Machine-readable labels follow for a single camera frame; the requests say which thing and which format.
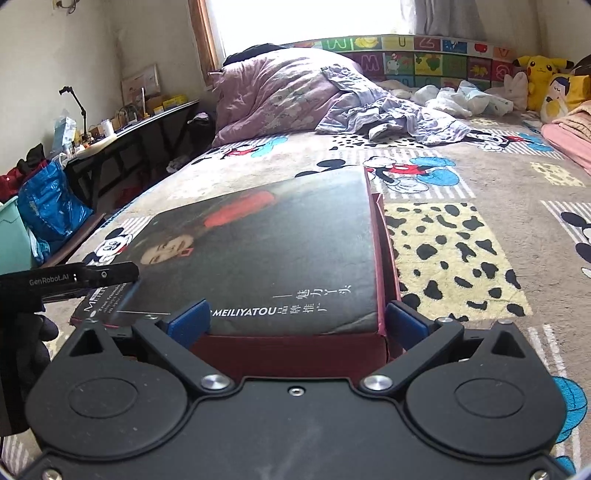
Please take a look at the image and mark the portrait printed box lid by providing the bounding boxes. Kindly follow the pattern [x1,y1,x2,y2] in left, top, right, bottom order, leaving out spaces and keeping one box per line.
[72,166,380,337]

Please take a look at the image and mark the red cardboard shoe box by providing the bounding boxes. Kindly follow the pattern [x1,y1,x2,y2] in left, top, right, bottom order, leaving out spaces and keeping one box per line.
[192,167,396,378]

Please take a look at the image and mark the white bunny plush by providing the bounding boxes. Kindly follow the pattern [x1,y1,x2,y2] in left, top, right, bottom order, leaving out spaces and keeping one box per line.
[501,71,529,111]

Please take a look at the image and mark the cluttered side desk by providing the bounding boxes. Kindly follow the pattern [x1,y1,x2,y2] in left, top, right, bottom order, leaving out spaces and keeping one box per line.
[63,100,199,210]

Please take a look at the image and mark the blue plastic bag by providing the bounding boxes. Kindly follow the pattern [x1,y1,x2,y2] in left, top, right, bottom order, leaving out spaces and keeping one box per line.
[17,161,93,265]

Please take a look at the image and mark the pink quilt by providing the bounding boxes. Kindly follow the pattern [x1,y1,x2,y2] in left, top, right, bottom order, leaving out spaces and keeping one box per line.
[209,48,362,146]

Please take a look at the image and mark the yellow cartoon pillow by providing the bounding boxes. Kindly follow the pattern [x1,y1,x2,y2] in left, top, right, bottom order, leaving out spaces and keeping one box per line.
[540,74,590,123]

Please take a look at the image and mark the teal storage bin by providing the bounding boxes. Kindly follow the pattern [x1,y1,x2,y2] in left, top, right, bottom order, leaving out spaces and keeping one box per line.
[0,197,36,275]

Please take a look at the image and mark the purple crumpled sheet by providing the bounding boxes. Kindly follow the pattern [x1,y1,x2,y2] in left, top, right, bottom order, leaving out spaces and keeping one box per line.
[315,65,470,146]

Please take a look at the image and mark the white crumpled clothes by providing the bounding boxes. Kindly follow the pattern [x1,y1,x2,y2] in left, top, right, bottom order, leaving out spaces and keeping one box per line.
[378,80,514,119]

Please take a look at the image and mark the alphabet foam mat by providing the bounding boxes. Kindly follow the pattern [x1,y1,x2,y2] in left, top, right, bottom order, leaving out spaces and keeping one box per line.
[291,34,516,90]

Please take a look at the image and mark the black phone stand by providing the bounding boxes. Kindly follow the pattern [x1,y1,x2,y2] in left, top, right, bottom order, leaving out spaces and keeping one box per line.
[58,85,89,144]

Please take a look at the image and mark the pikachu plush toy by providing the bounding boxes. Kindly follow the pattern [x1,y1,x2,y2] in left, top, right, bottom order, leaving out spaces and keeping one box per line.
[513,55,574,112]

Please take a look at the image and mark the mickey mouse bed blanket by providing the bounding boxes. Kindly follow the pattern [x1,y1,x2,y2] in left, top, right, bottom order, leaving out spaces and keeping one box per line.
[0,110,591,476]

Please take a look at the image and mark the grey curtain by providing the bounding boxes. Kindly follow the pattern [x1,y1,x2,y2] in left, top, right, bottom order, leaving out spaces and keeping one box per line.
[414,0,486,40]

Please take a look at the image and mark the folded pink blankets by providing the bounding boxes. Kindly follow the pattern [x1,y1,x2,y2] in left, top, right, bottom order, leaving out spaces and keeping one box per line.
[542,100,591,174]

